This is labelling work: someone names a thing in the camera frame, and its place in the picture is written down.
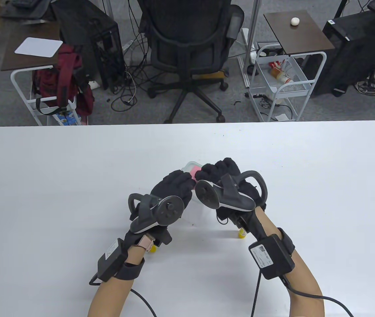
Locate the white cart with brown top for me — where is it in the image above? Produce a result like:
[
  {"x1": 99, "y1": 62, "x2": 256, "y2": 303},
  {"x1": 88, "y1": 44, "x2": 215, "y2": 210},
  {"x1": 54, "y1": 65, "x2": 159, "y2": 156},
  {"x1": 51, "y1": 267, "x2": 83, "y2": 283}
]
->
[
  {"x1": 1, "y1": 22, "x2": 89, "y2": 126},
  {"x1": 250, "y1": 10, "x2": 336, "y2": 123}
]

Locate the red backpack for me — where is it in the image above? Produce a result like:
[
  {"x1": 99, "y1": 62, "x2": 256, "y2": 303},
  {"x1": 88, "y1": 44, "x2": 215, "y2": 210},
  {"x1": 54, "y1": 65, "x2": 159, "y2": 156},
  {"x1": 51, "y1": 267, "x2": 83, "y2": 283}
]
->
[{"x1": 32, "y1": 44, "x2": 95, "y2": 116}]

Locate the black computer tower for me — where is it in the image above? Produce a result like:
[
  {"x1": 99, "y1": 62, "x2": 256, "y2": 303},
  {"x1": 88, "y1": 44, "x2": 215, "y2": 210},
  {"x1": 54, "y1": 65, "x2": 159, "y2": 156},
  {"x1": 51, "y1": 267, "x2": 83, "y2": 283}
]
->
[
  {"x1": 313, "y1": 0, "x2": 375, "y2": 97},
  {"x1": 49, "y1": 0, "x2": 125, "y2": 91}
]

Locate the black smooth cable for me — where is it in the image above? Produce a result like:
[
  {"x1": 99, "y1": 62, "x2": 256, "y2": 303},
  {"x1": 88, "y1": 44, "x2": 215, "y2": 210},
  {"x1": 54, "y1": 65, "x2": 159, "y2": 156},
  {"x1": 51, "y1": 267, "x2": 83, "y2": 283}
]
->
[
  {"x1": 89, "y1": 276, "x2": 157, "y2": 317},
  {"x1": 282, "y1": 277, "x2": 355, "y2": 317}
]

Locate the white mouse pad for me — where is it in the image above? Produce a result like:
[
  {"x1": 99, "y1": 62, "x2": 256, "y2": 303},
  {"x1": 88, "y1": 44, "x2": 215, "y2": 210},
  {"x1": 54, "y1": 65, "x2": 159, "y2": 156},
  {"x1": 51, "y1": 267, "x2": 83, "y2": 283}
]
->
[{"x1": 15, "y1": 37, "x2": 63, "y2": 58}]

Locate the person's right forearm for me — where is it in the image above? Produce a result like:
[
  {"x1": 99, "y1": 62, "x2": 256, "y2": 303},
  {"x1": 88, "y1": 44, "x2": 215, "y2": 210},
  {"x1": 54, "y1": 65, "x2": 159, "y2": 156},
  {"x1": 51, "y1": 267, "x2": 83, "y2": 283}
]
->
[{"x1": 257, "y1": 207, "x2": 325, "y2": 317}]

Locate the pink wrist watch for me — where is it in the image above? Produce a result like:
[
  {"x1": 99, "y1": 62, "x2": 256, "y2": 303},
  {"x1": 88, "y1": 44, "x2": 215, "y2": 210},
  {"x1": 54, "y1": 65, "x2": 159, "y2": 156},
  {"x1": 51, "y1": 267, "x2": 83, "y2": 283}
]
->
[{"x1": 137, "y1": 234, "x2": 155, "y2": 251}]

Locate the red white snack packet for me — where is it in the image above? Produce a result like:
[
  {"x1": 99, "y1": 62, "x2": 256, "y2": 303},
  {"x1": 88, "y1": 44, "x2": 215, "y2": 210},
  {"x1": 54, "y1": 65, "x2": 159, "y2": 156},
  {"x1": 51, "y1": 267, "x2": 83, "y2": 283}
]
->
[{"x1": 268, "y1": 60, "x2": 304, "y2": 85}]

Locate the black keyboard tray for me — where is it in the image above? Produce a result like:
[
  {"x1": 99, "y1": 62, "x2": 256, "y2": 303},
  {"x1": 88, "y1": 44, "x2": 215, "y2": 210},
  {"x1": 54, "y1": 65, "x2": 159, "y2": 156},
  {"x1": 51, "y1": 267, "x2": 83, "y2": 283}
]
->
[{"x1": 0, "y1": 0, "x2": 50, "y2": 20}]

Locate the person's right hand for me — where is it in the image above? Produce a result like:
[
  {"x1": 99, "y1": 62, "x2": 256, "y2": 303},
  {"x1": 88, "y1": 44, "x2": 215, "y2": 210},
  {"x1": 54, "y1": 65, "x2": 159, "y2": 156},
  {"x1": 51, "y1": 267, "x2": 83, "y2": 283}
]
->
[{"x1": 196, "y1": 158, "x2": 266, "y2": 223}]

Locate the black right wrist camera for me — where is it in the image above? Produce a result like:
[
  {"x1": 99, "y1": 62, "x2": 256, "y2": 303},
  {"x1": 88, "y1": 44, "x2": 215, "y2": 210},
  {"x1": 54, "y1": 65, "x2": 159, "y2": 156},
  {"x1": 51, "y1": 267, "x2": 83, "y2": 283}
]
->
[{"x1": 235, "y1": 216, "x2": 252, "y2": 233}]

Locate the grey hand controller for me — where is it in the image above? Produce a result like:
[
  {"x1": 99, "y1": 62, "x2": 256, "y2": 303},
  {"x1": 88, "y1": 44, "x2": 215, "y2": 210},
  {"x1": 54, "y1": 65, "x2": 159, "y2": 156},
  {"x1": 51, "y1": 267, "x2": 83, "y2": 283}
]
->
[
  {"x1": 195, "y1": 171, "x2": 268, "y2": 211},
  {"x1": 128, "y1": 194, "x2": 185, "y2": 234}
]

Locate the black left forearm strap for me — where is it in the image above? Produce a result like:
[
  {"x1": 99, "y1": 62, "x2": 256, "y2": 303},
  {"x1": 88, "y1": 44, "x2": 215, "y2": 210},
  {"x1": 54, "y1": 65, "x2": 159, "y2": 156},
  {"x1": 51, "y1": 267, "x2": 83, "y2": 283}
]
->
[{"x1": 115, "y1": 258, "x2": 145, "y2": 280}]

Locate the person's left forearm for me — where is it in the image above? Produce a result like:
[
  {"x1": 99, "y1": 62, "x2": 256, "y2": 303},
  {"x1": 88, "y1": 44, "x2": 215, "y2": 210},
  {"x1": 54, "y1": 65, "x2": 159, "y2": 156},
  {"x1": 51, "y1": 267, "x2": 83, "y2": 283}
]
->
[{"x1": 88, "y1": 246, "x2": 143, "y2": 317}]

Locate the grey right hand controller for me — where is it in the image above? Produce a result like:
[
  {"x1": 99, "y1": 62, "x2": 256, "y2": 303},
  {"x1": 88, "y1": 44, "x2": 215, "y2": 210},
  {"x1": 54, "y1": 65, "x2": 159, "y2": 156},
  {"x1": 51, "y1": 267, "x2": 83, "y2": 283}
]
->
[{"x1": 195, "y1": 171, "x2": 268, "y2": 211}]

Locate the person's left hand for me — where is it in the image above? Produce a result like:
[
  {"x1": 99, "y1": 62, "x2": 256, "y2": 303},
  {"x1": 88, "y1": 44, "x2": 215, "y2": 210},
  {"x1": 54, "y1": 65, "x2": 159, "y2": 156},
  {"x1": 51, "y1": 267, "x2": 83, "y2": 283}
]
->
[{"x1": 125, "y1": 170, "x2": 196, "y2": 246}]

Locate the black office chair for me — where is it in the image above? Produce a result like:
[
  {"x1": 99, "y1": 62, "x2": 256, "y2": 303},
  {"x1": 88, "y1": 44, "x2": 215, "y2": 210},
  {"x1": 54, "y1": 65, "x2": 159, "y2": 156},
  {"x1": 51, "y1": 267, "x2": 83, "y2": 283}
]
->
[{"x1": 136, "y1": 0, "x2": 245, "y2": 123}]

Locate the black box on right forearm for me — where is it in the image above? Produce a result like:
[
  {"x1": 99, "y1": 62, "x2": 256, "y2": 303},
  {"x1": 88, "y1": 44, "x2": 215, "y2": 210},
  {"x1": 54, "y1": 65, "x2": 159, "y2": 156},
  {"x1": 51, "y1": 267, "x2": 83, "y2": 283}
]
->
[{"x1": 249, "y1": 234, "x2": 295, "y2": 280}]

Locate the clear plastic container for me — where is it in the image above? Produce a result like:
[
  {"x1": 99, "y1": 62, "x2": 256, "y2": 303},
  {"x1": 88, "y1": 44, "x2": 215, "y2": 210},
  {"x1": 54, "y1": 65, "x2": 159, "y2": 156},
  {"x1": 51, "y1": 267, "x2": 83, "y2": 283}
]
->
[{"x1": 180, "y1": 161, "x2": 220, "y2": 228}]

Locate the black keyboard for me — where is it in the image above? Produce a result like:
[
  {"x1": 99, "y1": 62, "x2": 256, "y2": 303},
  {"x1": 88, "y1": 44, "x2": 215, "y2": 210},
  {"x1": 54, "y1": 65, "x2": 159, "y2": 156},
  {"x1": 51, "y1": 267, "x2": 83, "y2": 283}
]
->
[{"x1": 11, "y1": 0, "x2": 41, "y2": 8}]

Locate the aluminium post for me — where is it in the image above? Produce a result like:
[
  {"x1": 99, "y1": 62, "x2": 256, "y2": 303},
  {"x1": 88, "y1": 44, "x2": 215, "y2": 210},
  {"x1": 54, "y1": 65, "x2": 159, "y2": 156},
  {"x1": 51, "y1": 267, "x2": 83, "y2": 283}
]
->
[{"x1": 245, "y1": 0, "x2": 261, "y2": 88}]

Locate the black right forearm strap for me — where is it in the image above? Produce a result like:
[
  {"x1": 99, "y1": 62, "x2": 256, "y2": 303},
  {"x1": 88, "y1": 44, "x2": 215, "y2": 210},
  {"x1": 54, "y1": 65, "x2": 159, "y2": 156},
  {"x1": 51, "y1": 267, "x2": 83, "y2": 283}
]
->
[{"x1": 276, "y1": 228, "x2": 295, "y2": 255}]

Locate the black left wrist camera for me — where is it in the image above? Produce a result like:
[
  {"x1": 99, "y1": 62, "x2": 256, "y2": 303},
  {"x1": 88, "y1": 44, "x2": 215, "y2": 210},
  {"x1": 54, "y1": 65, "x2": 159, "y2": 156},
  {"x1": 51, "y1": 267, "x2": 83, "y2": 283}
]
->
[{"x1": 156, "y1": 229, "x2": 174, "y2": 246}]

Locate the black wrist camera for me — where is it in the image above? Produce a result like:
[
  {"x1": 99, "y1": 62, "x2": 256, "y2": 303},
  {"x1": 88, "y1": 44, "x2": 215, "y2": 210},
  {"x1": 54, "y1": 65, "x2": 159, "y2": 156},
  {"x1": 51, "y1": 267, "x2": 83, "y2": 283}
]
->
[
  {"x1": 235, "y1": 216, "x2": 252, "y2": 233},
  {"x1": 156, "y1": 229, "x2": 174, "y2": 246}
]

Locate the blue box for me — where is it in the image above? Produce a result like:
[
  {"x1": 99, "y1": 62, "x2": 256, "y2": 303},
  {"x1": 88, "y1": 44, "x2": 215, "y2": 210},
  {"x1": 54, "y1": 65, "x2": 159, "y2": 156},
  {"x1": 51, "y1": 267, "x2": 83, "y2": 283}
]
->
[{"x1": 53, "y1": 111, "x2": 83, "y2": 126}]

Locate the black forearm strap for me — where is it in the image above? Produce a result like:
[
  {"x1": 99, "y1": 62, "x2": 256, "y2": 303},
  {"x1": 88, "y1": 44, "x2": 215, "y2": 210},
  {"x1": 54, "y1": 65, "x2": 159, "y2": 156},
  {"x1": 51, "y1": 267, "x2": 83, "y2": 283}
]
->
[
  {"x1": 115, "y1": 258, "x2": 145, "y2": 280},
  {"x1": 276, "y1": 228, "x2": 295, "y2": 255}
]

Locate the grey left hand controller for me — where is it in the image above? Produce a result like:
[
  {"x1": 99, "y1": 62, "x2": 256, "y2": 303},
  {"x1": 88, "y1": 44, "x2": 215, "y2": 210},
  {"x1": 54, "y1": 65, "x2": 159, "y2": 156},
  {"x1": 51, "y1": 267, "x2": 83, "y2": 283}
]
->
[{"x1": 128, "y1": 194, "x2": 185, "y2": 234}]

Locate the black braided cable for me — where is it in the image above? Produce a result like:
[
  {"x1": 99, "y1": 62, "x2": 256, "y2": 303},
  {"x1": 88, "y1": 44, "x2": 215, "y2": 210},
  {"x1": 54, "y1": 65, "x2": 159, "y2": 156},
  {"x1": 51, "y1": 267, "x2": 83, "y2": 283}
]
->
[{"x1": 250, "y1": 270, "x2": 262, "y2": 317}]

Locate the black box on left forearm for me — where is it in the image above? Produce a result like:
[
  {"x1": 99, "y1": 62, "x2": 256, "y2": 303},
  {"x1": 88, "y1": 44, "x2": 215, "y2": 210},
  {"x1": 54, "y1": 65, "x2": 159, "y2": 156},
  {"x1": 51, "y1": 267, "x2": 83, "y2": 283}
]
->
[{"x1": 97, "y1": 239, "x2": 129, "y2": 282}]

